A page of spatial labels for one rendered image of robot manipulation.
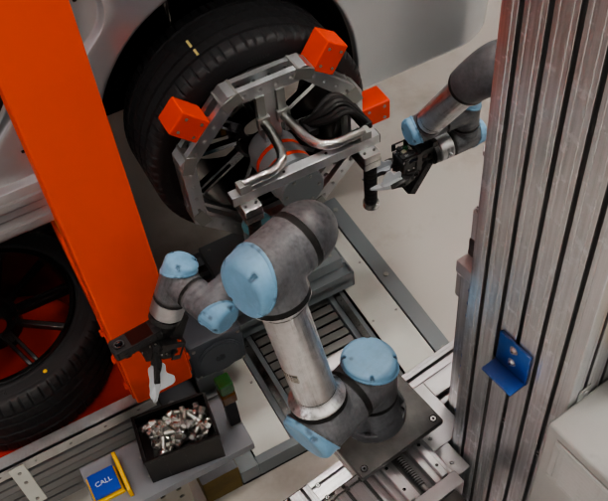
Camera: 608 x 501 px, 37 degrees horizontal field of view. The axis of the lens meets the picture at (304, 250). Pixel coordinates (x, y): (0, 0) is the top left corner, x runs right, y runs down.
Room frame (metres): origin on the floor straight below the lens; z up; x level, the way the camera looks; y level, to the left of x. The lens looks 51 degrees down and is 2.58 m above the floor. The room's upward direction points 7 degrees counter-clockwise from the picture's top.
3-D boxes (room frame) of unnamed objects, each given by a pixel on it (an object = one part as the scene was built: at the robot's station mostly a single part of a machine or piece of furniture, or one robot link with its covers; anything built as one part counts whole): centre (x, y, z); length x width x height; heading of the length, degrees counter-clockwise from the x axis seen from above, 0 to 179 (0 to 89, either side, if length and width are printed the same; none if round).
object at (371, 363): (0.96, -0.10, 0.98); 0.13 x 0.12 x 0.14; 132
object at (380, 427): (0.97, -0.11, 0.87); 0.15 x 0.15 x 0.10
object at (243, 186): (1.63, 0.09, 1.03); 0.19 x 0.18 x 0.11; 23
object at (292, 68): (1.78, 0.05, 0.85); 0.54 x 0.07 x 0.54; 113
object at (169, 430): (1.13, 0.38, 0.51); 0.20 x 0.14 x 0.13; 105
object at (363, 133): (1.71, -0.09, 1.03); 0.19 x 0.18 x 0.11; 23
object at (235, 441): (1.11, 0.42, 0.44); 0.43 x 0.17 x 0.03; 113
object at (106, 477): (1.05, 0.58, 0.47); 0.07 x 0.07 x 0.02; 23
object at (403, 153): (1.69, -0.33, 0.86); 0.12 x 0.08 x 0.09; 113
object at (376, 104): (1.91, -0.24, 0.85); 0.09 x 0.08 x 0.07; 113
